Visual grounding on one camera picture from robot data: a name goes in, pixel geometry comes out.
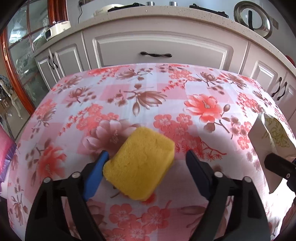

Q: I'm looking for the beige cardboard box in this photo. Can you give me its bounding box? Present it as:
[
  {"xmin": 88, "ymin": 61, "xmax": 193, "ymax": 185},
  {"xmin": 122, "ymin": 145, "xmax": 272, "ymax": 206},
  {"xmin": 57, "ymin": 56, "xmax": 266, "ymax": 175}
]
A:
[{"xmin": 248, "ymin": 113, "xmax": 295, "ymax": 193}]

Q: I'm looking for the yellow sponge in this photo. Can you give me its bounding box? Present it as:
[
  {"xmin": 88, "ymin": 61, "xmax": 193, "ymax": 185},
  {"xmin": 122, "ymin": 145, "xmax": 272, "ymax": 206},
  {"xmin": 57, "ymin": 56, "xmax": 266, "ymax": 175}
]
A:
[{"xmin": 103, "ymin": 127, "xmax": 175, "ymax": 201}]

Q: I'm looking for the pink bag trash bin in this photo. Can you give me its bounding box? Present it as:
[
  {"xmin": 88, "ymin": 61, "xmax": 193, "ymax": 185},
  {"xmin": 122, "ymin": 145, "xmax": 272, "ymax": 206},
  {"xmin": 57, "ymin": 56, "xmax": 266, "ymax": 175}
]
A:
[{"xmin": 0, "ymin": 127, "xmax": 16, "ymax": 182}]

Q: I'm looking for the white kitchen cabinet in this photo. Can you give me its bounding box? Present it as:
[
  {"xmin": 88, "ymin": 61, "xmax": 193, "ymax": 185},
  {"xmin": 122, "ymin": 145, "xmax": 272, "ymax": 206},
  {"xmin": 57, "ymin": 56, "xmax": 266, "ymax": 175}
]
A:
[{"xmin": 34, "ymin": 6, "xmax": 295, "ymax": 121}]

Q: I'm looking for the floral pink tablecloth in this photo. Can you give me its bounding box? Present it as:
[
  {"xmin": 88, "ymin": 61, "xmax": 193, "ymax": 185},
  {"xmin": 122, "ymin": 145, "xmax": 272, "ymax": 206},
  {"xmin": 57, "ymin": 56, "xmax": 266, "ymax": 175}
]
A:
[{"xmin": 6, "ymin": 63, "xmax": 294, "ymax": 240}]

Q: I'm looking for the white dining chair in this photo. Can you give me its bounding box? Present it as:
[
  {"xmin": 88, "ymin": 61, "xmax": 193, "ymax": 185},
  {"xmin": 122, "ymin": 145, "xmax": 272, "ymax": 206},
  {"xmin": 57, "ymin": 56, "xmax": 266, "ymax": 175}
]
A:
[{"xmin": 1, "ymin": 75, "xmax": 22, "ymax": 118}]

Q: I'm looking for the steel pot lid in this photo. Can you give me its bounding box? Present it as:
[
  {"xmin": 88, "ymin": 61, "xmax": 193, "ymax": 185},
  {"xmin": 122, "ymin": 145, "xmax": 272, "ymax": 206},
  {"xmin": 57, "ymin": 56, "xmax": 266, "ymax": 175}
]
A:
[{"xmin": 234, "ymin": 1, "xmax": 273, "ymax": 39}]

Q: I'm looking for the wooden glass sliding door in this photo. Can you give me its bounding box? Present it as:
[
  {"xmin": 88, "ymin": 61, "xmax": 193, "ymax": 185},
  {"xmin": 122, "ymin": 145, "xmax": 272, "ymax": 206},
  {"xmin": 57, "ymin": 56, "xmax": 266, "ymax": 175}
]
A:
[{"xmin": 0, "ymin": 0, "xmax": 69, "ymax": 140}]

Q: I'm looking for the white rice cooker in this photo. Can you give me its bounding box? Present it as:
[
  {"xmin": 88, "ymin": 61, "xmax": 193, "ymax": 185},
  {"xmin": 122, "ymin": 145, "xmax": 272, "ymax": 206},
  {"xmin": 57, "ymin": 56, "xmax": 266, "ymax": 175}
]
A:
[{"xmin": 45, "ymin": 21, "xmax": 71, "ymax": 41}]

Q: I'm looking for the black gas stove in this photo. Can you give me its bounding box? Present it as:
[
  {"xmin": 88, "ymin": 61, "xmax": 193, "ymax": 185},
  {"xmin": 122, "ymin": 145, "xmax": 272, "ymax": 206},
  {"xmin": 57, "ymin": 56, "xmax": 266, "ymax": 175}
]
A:
[{"xmin": 107, "ymin": 1, "xmax": 230, "ymax": 19}]

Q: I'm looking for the white frying pan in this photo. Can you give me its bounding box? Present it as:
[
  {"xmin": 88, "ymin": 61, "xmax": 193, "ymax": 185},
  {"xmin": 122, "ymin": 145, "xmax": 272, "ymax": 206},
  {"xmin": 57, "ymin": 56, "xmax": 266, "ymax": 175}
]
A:
[{"xmin": 93, "ymin": 4, "xmax": 123, "ymax": 16}]

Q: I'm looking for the black drawer handle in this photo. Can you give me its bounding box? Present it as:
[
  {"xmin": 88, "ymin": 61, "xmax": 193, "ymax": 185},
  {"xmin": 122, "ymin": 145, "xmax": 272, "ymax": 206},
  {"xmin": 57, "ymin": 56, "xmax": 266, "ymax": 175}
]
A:
[{"xmin": 140, "ymin": 51, "xmax": 172, "ymax": 58}]

